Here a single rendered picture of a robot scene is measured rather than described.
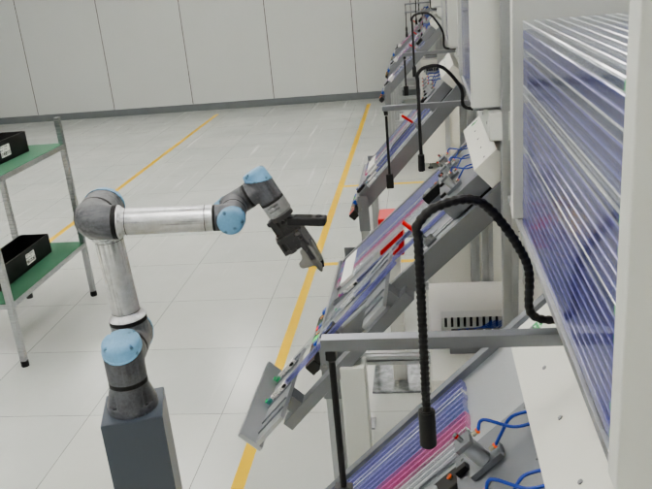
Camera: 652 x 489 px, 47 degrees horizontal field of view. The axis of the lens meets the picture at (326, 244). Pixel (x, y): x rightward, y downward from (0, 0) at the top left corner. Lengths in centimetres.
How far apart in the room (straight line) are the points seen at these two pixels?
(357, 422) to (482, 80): 89
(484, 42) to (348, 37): 892
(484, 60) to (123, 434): 146
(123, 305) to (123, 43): 931
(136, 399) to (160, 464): 22
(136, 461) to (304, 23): 895
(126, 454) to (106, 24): 960
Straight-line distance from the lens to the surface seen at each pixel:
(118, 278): 235
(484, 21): 190
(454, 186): 207
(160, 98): 1146
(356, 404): 189
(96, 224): 216
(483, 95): 192
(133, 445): 239
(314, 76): 1090
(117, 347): 228
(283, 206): 222
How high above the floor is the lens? 174
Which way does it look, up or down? 20 degrees down
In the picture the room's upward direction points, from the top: 5 degrees counter-clockwise
